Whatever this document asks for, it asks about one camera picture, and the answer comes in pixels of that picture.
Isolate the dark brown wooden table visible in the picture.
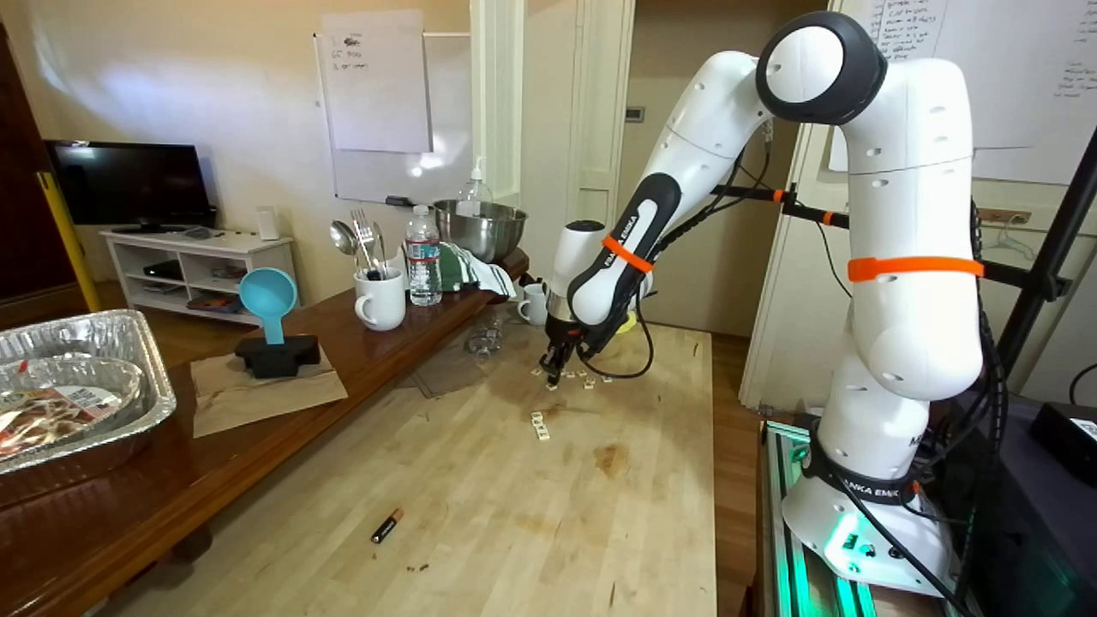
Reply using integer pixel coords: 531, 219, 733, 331
0, 254, 536, 617

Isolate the white ceramic mug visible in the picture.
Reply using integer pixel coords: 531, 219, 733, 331
514, 282, 553, 330
352, 267, 413, 334

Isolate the crushed clear plastic bottle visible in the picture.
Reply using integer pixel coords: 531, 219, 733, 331
464, 318, 514, 360

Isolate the white whiteboard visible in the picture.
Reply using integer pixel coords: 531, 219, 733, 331
328, 30, 478, 210

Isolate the yellow pole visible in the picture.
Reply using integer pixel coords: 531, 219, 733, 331
31, 169, 106, 315

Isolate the white television stand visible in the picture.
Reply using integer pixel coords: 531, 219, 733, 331
101, 227, 302, 330

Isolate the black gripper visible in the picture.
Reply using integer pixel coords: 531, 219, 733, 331
537, 315, 594, 382

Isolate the whiteboard with writing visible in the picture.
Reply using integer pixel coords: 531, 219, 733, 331
827, 0, 1097, 189

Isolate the aluminium foil tray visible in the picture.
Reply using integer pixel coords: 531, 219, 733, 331
0, 306, 181, 483

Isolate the narrow orange strap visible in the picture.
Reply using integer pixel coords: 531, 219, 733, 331
599, 234, 657, 277

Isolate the black boom rod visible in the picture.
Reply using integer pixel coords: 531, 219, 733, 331
718, 180, 1075, 300

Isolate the black tripod pole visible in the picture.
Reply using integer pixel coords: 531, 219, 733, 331
991, 124, 1097, 382

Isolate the black television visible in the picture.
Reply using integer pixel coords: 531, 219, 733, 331
46, 137, 223, 234

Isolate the white flipchart paper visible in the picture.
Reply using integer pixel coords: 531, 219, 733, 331
313, 10, 431, 156

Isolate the steel mixing bowl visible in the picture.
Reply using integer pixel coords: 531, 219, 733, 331
430, 198, 531, 264

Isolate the metal spoon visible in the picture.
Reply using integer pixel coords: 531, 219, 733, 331
327, 217, 362, 277
352, 217, 390, 277

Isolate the brown cardboard sheet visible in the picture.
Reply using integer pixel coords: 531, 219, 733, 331
186, 341, 352, 442

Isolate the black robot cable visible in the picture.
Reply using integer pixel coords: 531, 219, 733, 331
577, 297, 657, 382

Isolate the black funnel base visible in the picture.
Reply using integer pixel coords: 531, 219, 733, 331
234, 331, 327, 380

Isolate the clear pump sanitizer bottle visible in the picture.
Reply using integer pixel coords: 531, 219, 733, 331
457, 156, 494, 224

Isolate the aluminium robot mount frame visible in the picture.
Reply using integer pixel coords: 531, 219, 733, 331
757, 416, 975, 617

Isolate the wide orange strap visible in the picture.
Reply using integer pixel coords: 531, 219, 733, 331
843, 254, 986, 288

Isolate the green striped white towel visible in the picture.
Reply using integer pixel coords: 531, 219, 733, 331
439, 238, 521, 306

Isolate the black box device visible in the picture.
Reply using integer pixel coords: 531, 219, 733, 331
1026, 396, 1097, 485

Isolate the clear plastic water bottle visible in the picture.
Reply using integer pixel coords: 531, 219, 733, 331
401, 203, 445, 310

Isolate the black marker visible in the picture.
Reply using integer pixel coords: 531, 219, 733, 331
366, 509, 406, 548

